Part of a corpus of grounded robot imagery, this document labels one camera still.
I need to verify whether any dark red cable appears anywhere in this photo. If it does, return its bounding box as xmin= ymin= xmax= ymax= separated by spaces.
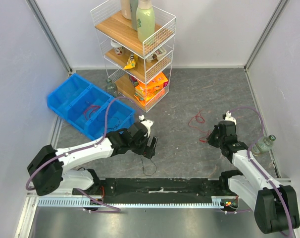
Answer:
xmin=82 ymin=100 xmax=102 ymax=121

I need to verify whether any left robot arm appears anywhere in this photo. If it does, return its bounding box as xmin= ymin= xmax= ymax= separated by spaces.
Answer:
xmin=26 ymin=119 xmax=157 ymax=196

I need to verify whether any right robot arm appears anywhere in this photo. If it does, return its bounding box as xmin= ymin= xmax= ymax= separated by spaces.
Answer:
xmin=207 ymin=120 xmax=300 ymax=234

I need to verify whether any right glass bottle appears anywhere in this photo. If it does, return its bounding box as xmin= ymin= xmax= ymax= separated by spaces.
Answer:
xmin=251 ymin=134 xmax=276 ymax=156

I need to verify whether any glass bottle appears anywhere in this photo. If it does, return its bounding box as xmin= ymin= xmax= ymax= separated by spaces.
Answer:
xmin=105 ymin=78 xmax=119 ymax=98
xmin=251 ymin=134 xmax=276 ymax=156

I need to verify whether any orange snack box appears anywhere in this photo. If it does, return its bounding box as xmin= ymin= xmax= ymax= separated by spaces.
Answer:
xmin=134 ymin=72 xmax=169 ymax=107

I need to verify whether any left glass bottle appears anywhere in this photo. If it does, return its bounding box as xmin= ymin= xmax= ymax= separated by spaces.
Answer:
xmin=105 ymin=78 xmax=119 ymax=98

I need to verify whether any blue plastic bin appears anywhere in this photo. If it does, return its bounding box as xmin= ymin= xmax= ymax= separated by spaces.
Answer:
xmin=47 ymin=74 xmax=136 ymax=140

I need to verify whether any yellow snack bag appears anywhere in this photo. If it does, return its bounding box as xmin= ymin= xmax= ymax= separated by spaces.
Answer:
xmin=123 ymin=53 xmax=139 ymax=70

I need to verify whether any white cup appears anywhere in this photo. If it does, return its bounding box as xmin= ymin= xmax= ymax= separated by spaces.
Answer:
xmin=110 ymin=40 xmax=125 ymax=56

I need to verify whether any green bottle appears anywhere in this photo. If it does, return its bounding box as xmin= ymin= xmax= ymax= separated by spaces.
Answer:
xmin=136 ymin=0 xmax=155 ymax=42

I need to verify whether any beige bottle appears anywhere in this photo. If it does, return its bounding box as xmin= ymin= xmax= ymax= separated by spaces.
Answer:
xmin=120 ymin=0 xmax=131 ymax=20

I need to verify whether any grey-green bottle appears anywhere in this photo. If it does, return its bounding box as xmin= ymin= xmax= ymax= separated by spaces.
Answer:
xmin=130 ymin=0 xmax=139 ymax=31

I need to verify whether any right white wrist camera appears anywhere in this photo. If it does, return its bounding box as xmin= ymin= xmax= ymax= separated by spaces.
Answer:
xmin=223 ymin=111 xmax=237 ymax=126

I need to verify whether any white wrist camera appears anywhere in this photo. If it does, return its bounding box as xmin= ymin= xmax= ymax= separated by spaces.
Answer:
xmin=138 ymin=115 xmax=154 ymax=138
xmin=223 ymin=111 xmax=237 ymax=126

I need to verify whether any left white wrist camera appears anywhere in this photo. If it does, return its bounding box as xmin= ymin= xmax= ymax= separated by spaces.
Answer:
xmin=138 ymin=115 xmax=154 ymax=138

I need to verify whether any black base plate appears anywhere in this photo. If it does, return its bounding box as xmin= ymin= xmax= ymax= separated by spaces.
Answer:
xmin=85 ymin=178 xmax=236 ymax=204

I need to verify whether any slotted cable duct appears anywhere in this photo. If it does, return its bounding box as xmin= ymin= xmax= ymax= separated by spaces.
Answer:
xmin=37 ymin=197 xmax=224 ymax=209

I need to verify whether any white wire shelf rack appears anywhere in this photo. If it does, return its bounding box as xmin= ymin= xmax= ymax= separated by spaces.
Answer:
xmin=90 ymin=0 xmax=176 ymax=112

